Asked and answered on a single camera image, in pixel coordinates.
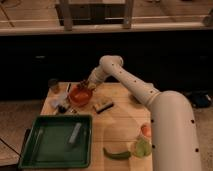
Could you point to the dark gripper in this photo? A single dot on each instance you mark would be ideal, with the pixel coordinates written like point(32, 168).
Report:
point(86, 84)

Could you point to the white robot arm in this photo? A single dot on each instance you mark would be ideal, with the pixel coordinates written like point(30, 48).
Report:
point(175, 144)

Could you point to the red bowl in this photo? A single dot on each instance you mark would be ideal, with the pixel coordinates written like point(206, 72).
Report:
point(79, 96)

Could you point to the wooden block brush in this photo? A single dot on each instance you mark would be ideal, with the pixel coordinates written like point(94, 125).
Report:
point(102, 105)

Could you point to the small dark jar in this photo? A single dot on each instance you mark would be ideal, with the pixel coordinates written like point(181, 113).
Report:
point(53, 85)

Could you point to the white cloth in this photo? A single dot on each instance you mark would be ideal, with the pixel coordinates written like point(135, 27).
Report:
point(60, 101)

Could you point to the small dark object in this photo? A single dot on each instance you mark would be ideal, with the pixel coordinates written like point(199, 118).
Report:
point(61, 109)

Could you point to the clear tube in tray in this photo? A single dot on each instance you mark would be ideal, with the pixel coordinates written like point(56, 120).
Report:
point(75, 133)

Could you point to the green plastic tray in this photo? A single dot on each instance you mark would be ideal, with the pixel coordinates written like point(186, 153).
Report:
point(48, 147)

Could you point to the orange peach fruit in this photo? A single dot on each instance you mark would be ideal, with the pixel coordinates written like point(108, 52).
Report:
point(146, 130)

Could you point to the green chili pepper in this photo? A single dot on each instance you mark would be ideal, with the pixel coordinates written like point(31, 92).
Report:
point(117, 156)

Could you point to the dark object on floor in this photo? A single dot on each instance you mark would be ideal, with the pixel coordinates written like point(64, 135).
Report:
point(200, 100)

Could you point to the wooden frame stand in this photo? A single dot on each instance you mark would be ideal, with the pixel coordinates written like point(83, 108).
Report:
point(97, 15)

